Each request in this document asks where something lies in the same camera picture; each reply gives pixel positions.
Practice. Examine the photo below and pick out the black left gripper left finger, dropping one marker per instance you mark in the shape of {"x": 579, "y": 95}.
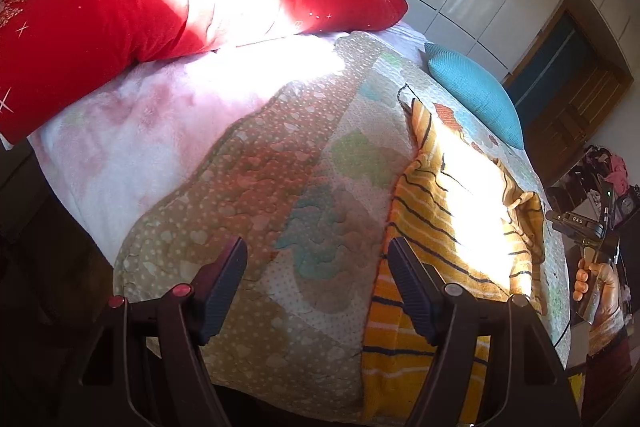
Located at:
{"x": 142, "y": 365}

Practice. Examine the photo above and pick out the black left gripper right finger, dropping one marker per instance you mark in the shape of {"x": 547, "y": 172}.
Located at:
{"x": 525, "y": 383}

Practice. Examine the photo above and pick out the yellow striped knit sweater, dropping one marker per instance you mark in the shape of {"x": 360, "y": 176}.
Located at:
{"x": 462, "y": 212}

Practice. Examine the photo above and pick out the right hand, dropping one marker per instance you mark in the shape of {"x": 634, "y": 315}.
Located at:
{"x": 599, "y": 286}

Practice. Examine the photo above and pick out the cluttered shelf unit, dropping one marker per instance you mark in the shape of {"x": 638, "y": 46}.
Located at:
{"x": 582, "y": 189}

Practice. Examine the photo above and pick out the pink cloth on shelf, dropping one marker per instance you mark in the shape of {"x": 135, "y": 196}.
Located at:
{"x": 618, "y": 175}

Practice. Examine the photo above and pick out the dark wooden door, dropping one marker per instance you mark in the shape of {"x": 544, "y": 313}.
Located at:
{"x": 563, "y": 91}

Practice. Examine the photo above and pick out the teal knit cushion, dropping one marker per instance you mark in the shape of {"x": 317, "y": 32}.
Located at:
{"x": 477, "y": 90}

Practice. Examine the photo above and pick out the heart patterned quilt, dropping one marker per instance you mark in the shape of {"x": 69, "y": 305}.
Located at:
{"x": 292, "y": 342}

